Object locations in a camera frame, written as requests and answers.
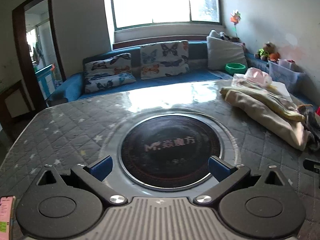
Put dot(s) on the pink plastic bag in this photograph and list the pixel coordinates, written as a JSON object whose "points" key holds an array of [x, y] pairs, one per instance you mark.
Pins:
{"points": [[257, 76]]}

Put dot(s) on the dark wooden side cabinet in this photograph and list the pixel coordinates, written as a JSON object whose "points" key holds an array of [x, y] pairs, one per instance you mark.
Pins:
{"points": [[15, 105]]}

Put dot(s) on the pink labelled box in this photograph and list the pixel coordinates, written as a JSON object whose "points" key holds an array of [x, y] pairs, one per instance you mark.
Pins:
{"points": [[6, 215]]}

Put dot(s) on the hanging clothes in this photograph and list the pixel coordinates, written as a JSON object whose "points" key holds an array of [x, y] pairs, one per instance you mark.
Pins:
{"points": [[38, 51]]}

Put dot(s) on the blue white cabinet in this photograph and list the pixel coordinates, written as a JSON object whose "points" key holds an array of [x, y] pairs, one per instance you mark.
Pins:
{"points": [[46, 82]]}

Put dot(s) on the dark grey garment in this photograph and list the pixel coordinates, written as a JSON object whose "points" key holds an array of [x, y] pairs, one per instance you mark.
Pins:
{"points": [[312, 120]]}

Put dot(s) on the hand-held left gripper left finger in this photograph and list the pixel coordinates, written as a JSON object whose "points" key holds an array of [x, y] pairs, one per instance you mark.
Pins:
{"points": [[101, 168]]}

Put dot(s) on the brown teddy bear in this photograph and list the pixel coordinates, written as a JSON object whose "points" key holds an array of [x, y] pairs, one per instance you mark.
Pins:
{"points": [[270, 48]]}

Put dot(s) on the round black induction cooker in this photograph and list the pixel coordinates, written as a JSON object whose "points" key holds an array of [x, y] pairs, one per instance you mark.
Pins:
{"points": [[170, 155]]}

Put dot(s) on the wide butterfly print pillow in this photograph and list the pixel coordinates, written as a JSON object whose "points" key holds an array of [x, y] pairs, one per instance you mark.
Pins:
{"points": [[110, 73]]}

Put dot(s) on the beige garment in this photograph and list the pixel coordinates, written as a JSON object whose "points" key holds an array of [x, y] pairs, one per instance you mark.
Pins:
{"points": [[270, 116]]}

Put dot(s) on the blue sofa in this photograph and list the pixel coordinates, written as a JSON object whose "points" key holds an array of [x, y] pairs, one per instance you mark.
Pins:
{"points": [[175, 76]]}

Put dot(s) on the clear plastic storage box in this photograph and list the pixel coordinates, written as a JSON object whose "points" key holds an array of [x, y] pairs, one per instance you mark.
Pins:
{"points": [[285, 75]]}

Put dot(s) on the pile of folded clothes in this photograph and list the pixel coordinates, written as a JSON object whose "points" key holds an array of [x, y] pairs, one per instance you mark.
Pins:
{"points": [[275, 100]]}

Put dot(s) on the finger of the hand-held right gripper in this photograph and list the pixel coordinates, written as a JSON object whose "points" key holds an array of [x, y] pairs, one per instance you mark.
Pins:
{"points": [[312, 165]]}

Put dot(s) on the square butterfly print pillow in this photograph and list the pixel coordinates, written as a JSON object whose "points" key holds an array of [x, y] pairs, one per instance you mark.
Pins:
{"points": [[163, 60]]}

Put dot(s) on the colourful pinwheel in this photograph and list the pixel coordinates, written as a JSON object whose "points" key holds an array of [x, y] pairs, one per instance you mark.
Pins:
{"points": [[235, 18]]}

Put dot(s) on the dark wooden door frame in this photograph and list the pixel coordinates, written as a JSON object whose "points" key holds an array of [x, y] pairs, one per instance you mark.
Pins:
{"points": [[18, 45]]}

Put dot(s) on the orange plush toy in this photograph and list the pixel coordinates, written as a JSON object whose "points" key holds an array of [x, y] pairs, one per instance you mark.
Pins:
{"points": [[274, 57]]}

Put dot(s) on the white flat box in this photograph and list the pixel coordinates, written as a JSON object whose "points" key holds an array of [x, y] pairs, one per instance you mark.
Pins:
{"points": [[281, 88]]}

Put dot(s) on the plain grey pillow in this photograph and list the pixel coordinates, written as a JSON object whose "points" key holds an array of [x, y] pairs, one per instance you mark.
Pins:
{"points": [[225, 52]]}

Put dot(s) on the white black plush toy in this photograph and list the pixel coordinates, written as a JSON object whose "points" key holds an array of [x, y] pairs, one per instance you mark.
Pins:
{"points": [[222, 34]]}

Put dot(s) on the window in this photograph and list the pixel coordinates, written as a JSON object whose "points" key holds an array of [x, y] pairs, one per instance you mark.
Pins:
{"points": [[160, 2]]}

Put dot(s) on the green plastic bowl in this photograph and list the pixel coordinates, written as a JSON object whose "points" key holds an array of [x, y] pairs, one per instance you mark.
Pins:
{"points": [[235, 68]]}

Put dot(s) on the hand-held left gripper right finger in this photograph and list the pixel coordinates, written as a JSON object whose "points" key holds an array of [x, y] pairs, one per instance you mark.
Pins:
{"points": [[218, 168]]}

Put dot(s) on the red plastic item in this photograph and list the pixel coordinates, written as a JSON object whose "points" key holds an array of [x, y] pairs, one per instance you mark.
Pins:
{"points": [[317, 110]]}

